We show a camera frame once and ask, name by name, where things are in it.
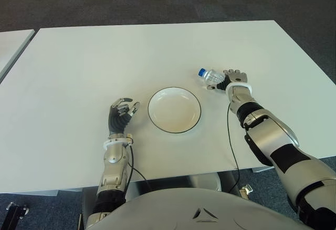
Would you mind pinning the black metal stand foot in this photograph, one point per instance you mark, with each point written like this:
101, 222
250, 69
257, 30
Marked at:
15, 214

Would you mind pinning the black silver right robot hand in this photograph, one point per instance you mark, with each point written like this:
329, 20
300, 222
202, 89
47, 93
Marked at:
236, 77

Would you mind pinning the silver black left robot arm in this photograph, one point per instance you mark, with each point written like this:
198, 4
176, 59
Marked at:
113, 159

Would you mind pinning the white robot waist housing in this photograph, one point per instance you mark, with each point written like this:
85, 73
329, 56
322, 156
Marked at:
207, 181

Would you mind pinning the white neighbouring table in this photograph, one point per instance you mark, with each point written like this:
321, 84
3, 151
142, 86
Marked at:
10, 46

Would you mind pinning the white plate with black rim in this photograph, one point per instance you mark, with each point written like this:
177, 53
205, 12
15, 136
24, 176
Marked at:
173, 112

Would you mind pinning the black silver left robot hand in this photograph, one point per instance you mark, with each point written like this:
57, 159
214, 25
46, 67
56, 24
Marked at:
118, 121

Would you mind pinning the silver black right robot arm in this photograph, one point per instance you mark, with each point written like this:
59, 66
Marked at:
265, 133

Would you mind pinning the grey robot torso shell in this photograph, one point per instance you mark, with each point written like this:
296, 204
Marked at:
183, 209

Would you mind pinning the small metal bracket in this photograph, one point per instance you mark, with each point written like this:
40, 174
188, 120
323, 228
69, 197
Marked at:
246, 189

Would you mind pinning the clear water bottle blue cap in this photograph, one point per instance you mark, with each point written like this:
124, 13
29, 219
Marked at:
210, 76

